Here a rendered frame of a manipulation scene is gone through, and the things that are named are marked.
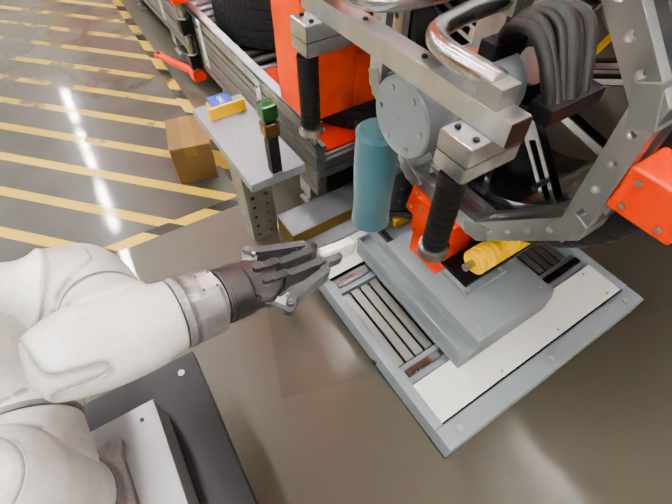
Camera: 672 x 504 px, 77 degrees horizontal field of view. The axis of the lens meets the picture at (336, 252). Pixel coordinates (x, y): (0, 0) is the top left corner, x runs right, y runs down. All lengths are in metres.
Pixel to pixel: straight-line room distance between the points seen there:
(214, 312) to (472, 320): 0.82
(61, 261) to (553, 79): 0.60
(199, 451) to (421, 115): 0.77
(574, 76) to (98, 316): 0.55
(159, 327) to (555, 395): 1.19
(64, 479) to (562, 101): 0.75
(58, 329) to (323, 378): 0.93
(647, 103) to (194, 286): 0.56
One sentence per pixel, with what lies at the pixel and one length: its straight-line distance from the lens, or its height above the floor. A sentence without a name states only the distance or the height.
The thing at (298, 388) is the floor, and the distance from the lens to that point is 1.32.
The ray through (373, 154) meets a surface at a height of 0.71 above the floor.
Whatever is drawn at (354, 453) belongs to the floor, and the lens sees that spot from 1.26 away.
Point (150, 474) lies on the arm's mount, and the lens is 0.91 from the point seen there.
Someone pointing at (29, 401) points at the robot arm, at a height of 0.61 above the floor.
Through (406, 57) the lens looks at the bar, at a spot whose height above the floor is 0.98.
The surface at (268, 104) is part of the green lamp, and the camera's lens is 1.08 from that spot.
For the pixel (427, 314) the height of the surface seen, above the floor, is 0.17.
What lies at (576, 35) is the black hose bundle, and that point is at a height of 1.03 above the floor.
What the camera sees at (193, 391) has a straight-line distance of 1.04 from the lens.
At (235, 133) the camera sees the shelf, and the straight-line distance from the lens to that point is 1.36.
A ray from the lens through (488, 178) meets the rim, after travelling 0.95.
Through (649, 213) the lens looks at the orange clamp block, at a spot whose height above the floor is 0.84.
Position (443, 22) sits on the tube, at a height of 1.01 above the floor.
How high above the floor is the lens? 1.23
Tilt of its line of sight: 51 degrees down
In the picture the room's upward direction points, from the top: straight up
